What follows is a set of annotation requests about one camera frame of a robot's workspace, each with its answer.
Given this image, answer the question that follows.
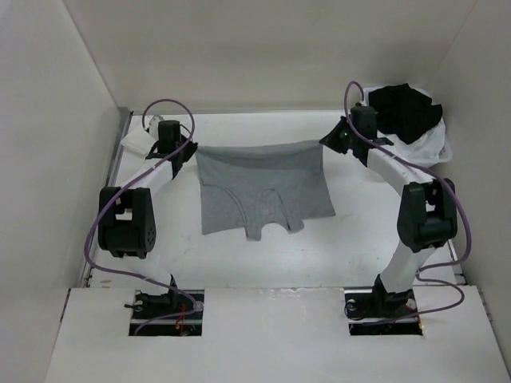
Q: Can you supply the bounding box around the grey tank top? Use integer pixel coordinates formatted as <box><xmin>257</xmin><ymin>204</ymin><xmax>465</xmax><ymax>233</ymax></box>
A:
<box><xmin>196</xmin><ymin>140</ymin><xmax>335</xmax><ymax>241</ymax></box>

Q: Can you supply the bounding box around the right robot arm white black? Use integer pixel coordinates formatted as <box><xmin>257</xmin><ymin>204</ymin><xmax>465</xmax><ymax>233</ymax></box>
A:
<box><xmin>320</xmin><ymin>104</ymin><xmax>458</xmax><ymax>316</ymax></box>

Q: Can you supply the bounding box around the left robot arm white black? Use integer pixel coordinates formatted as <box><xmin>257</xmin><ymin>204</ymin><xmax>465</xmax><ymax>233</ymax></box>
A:
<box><xmin>96</xmin><ymin>120</ymin><xmax>197</xmax><ymax>261</ymax></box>

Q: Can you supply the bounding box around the folded white tank top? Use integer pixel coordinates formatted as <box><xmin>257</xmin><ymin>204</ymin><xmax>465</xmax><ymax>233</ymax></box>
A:
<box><xmin>121</xmin><ymin>126</ymin><xmax>156</xmax><ymax>157</ymax></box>

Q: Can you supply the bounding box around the black tank top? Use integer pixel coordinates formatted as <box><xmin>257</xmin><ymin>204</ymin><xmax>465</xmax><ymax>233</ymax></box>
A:
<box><xmin>367</xmin><ymin>83</ymin><xmax>443</xmax><ymax>144</ymax></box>

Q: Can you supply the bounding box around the white tank top in basket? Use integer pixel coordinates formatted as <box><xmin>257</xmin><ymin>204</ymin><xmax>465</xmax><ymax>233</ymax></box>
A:
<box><xmin>390</xmin><ymin>120</ymin><xmax>446</xmax><ymax>167</ymax></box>

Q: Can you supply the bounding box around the white plastic basket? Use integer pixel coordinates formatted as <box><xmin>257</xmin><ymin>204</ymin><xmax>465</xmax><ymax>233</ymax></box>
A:
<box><xmin>363</xmin><ymin>85</ymin><xmax>453</xmax><ymax>164</ymax></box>

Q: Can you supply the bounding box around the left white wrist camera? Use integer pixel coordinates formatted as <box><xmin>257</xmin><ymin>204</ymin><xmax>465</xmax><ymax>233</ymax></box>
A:
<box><xmin>145</xmin><ymin>115</ymin><xmax>164</xmax><ymax>136</ymax></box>

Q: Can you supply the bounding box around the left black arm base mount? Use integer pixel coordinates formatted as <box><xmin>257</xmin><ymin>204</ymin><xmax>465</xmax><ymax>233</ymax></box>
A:
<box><xmin>125</xmin><ymin>289</ymin><xmax>205</xmax><ymax>338</ymax></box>

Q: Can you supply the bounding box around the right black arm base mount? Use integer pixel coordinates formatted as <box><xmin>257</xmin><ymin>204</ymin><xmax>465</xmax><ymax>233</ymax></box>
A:
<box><xmin>344</xmin><ymin>277</ymin><xmax>422</xmax><ymax>336</ymax></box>

